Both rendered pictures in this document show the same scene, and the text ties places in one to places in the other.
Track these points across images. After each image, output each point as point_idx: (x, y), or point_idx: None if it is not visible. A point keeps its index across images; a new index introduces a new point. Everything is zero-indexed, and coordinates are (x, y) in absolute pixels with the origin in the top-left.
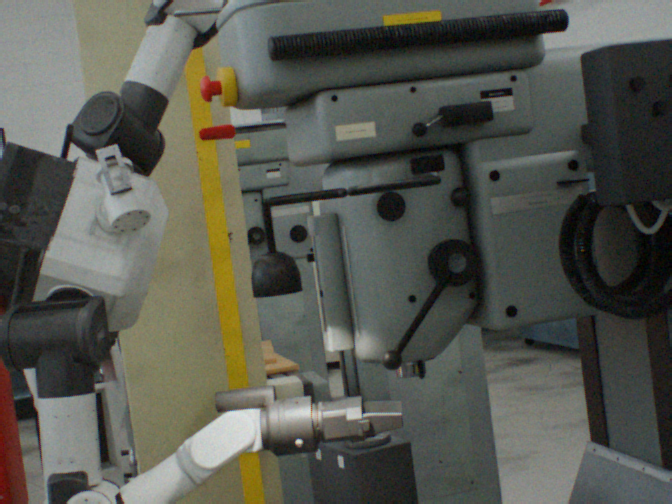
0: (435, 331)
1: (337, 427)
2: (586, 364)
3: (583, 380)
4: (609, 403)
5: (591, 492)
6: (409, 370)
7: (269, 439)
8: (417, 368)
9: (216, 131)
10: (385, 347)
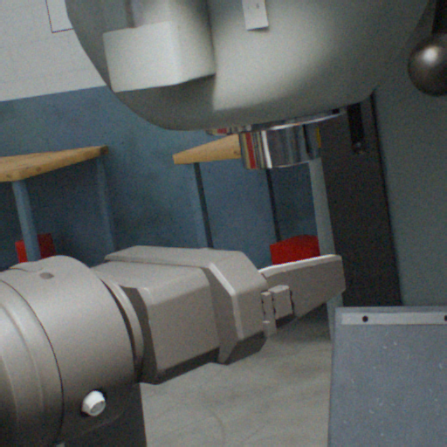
0: (412, 12)
1: (191, 326)
2: (341, 164)
3: (328, 197)
4: (410, 223)
5: (392, 393)
6: (306, 141)
7: (3, 415)
8: (318, 135)
9: None
10: (340, 52)
